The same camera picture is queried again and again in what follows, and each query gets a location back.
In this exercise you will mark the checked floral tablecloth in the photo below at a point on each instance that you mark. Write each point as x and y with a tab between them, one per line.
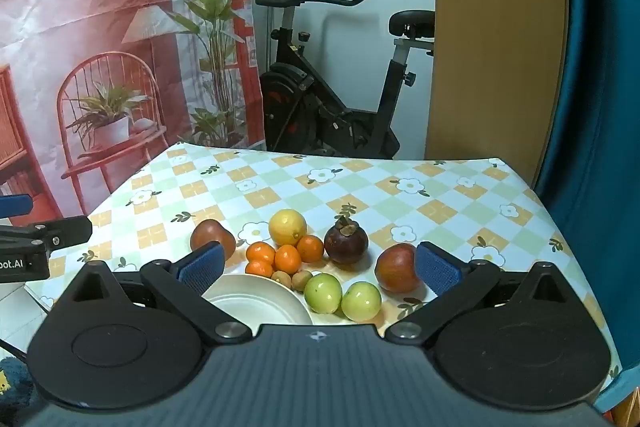
350	187

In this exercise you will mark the purple mangosteen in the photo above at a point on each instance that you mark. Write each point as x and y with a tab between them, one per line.
346	243

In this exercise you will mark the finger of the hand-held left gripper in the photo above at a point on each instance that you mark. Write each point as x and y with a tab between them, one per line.
15	205
67	231

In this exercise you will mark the brown longan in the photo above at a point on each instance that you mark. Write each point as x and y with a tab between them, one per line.
281	279
301	280

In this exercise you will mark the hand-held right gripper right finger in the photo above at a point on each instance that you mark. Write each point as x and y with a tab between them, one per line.
439	269

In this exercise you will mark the green jujube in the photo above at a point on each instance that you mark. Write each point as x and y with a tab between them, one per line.
361	302
322	293

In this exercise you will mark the yellow lemon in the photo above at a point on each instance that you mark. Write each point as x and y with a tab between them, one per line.
287	228

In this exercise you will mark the black exercise bike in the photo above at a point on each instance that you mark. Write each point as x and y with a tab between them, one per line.
300	97

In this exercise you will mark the red apple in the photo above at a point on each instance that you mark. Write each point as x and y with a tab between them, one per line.
212	238
396	269

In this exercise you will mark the white bowl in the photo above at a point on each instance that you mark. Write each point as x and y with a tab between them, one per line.
250	302

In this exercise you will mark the teal curtain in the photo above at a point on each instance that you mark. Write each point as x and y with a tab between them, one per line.
600	107

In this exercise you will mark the blue fuzzy cloth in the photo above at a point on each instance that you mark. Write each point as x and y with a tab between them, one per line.
12	387

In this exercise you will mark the small orange mandarin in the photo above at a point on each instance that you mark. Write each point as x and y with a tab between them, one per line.
287	258
259	269
311	248
260	252

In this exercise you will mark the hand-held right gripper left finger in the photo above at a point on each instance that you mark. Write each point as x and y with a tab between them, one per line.
202	268

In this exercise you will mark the wooden board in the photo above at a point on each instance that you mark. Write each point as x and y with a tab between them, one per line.
495	32

